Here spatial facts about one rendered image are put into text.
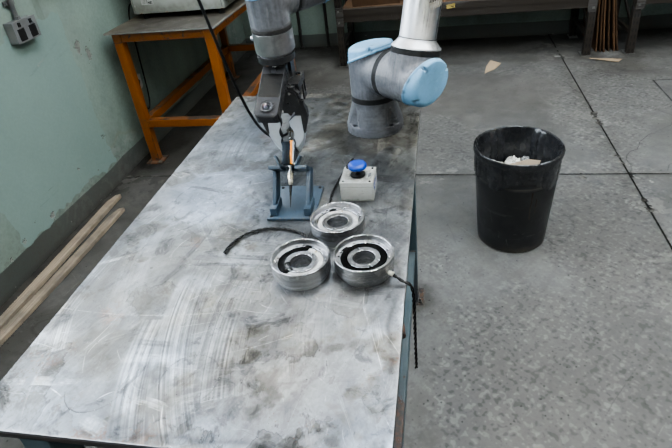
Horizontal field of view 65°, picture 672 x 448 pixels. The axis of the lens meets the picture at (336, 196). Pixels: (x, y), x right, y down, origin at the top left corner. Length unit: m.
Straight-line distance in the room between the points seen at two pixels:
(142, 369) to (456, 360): 1.19
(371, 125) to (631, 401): 1.11
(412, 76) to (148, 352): 0.77
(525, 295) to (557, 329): 0.18
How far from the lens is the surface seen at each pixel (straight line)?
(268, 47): 1.00
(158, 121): 3.23
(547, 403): 1.79
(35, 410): 0.92
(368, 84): 1.32
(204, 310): 0.94
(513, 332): 1.96
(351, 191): 1.11
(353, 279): 0.89
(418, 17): 1.23
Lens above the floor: 1.41
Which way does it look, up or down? 32 degrees down
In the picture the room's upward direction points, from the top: 7 degrees counter-clockwise
